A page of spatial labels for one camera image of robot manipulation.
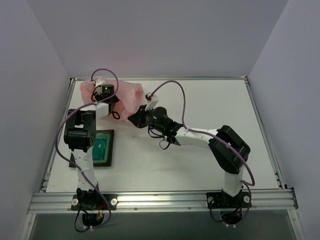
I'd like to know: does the pink plastic bag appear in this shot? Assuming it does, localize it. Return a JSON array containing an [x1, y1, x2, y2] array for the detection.
[[79, 80, 144, 122]]

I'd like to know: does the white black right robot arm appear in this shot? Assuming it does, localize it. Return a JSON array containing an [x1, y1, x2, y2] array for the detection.
[[128, 105, 251, 197]]

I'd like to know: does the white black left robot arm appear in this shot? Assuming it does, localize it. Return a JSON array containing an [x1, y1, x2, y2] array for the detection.
[[63, 83, 119, 204]]

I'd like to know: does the green square ceramic plate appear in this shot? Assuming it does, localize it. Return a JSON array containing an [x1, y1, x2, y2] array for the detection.
[[64, 129, 115, 168]]

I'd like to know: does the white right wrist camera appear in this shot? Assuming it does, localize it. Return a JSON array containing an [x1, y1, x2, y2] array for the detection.
[[145, 92, 159, 111]]

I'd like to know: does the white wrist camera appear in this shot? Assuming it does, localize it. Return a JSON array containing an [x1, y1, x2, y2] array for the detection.
[[145, 92, 159, 111], [90, 78, 106, 88]]

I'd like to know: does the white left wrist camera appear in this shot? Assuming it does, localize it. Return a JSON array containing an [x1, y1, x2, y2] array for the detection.
[[90, 78, 106, 88]]

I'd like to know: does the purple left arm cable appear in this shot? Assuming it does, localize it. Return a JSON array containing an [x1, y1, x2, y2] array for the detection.
[[54, 68, 120, 230]]

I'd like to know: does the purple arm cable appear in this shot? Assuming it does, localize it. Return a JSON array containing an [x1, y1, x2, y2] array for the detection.
[[54, 68, 120, 230], [151, 80, 256, 223]]

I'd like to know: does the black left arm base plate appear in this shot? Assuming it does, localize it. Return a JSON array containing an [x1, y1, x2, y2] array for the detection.
[[71, 192, 118, 211]]

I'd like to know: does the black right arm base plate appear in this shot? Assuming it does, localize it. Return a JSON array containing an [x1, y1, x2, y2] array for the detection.
[[206, 190, 252, 209]]

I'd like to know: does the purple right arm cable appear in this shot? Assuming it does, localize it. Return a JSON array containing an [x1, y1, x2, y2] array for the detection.
[[151, 80, 256, 223]]

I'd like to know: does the aluminium front rail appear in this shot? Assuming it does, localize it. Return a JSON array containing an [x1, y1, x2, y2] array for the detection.
[[27, 189, 298, 214]]

